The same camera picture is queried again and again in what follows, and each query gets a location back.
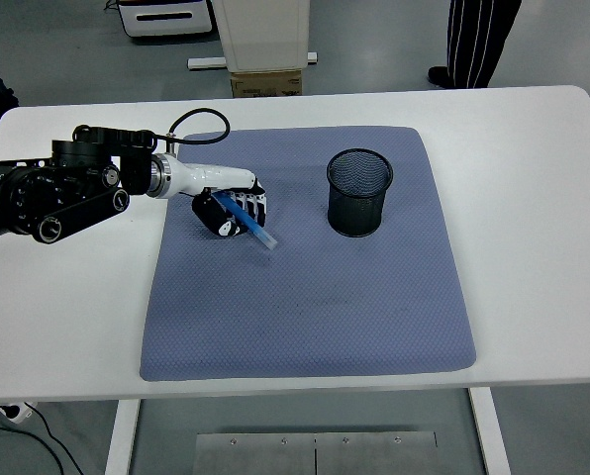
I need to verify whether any person in striped trousers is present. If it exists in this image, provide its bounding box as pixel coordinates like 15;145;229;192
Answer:
427;0;523;90

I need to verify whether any white base bar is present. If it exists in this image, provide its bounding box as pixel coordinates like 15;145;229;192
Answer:
186;50;320;70

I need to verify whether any white cabinet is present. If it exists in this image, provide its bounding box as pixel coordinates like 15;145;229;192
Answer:
210;0;311;73

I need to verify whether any cardboard box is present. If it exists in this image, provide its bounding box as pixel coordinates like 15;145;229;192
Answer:
229;68;304;99

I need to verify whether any black mesh pen holder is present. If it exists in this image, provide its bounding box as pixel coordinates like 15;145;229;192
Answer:
326;147;394;238

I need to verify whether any white power strip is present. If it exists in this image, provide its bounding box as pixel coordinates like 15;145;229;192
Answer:
0;401;39;425

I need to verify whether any blue-grey textured mat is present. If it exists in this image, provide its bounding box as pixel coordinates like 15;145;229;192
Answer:
139;126;477;382

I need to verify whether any black floor cable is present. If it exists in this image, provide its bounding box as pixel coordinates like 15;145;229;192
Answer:
0;414;86;475

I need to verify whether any white table leg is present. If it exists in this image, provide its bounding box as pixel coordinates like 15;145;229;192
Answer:
467;387;513;475
104;399;142;475

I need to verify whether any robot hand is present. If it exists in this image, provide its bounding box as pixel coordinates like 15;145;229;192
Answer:
168;158;270;240

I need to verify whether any blue marker pen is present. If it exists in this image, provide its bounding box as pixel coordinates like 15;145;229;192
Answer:
213;191;280;252

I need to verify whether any white device with dark slot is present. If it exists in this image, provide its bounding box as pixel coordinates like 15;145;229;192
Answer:
116;0;213;40

